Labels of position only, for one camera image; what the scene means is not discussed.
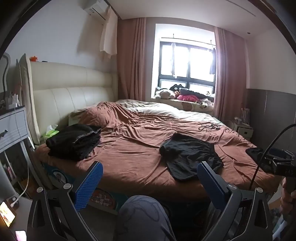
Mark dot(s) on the small white side table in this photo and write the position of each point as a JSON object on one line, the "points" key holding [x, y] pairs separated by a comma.
{"points": [[245, 132]]}

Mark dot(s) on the folded black clothes stack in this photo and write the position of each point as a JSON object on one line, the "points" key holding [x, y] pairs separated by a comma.
{"points": [[71, 141]]}

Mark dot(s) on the black plush toy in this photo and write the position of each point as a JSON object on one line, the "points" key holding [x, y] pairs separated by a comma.
{"points": [[178, 87]]}

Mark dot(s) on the small orange object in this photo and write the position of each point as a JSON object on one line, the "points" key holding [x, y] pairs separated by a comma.
{"points": [[34, 58]]}

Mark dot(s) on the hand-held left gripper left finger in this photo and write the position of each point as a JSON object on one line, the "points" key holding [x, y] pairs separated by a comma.
{"points": [[89, 185]]}

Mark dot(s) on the black framed window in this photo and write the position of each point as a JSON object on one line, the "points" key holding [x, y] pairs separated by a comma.
{"points": [[180, 60]]}

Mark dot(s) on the wavy frame mirror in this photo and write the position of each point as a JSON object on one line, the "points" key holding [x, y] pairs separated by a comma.
{"points": [[8, 60]]}

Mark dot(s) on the cream padded headboard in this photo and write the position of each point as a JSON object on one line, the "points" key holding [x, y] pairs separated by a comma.
{"points": [[76, 92]]}

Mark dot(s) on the pink smartphone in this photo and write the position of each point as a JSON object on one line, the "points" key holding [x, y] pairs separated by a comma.
{"points": [[20, 236]]}

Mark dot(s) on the black clothes rail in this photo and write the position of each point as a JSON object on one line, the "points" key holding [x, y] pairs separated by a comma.
{"points": [[189, 40]]}

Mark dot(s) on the pink garment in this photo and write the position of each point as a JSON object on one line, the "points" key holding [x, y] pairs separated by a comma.
{"points": [[187, 97]]}

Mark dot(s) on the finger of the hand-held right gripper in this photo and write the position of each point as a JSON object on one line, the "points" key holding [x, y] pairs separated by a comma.
{"points": [[254, 154]]}

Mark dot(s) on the cartoon print mattress cover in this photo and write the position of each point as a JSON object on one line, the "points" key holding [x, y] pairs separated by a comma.
{"points": [[106, 199]]}

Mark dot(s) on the brown bed blanket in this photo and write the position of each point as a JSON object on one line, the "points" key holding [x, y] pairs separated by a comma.
{"points": [[134, 148]]}

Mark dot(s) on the lit smartphone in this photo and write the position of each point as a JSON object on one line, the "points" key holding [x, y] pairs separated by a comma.
{"points": [[7, 214]]}

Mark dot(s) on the white hanging cloth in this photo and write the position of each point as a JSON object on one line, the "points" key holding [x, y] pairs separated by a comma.
{"points": [[108, 34]]}

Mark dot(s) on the cream duvet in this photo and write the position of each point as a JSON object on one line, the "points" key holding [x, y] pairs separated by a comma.
{"points": [[150, 109]]}

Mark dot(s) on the green tissue pack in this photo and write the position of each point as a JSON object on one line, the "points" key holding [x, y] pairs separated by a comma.
{"points": [[52, 132]]}

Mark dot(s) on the person's leg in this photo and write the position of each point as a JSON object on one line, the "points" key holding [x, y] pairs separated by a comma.
{"points": [[143, 220]]}

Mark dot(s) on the white plush toy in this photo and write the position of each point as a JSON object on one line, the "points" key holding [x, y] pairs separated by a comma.
{"points": [[165, 93]]}

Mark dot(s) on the grey nightstand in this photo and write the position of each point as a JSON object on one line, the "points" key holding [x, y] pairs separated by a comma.
{"points": [[13, 129]]}

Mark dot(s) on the beige upright cushion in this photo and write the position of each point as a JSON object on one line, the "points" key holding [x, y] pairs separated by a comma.
{"points": [[27, 104]]}

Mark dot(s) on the black pants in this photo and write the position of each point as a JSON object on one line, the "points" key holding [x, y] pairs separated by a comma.
{"points": [[189, 153]]}

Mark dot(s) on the person's right hand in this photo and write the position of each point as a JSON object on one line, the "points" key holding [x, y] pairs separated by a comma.
{"points": [[289, 201]]}

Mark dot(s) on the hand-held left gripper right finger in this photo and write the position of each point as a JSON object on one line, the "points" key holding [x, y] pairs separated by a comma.
{"points": [[211, 183]]}

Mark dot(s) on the white air conditioner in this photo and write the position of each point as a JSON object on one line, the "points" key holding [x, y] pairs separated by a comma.
{"points": [[96, 7]]}

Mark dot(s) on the pink curtain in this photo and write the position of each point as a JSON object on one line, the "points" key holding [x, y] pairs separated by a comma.
{"points": [[136, 58], [229, 69]]}

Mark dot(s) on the bear print window cushion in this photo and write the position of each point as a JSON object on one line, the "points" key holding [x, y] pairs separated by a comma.
{"points": [[192, 107]]}

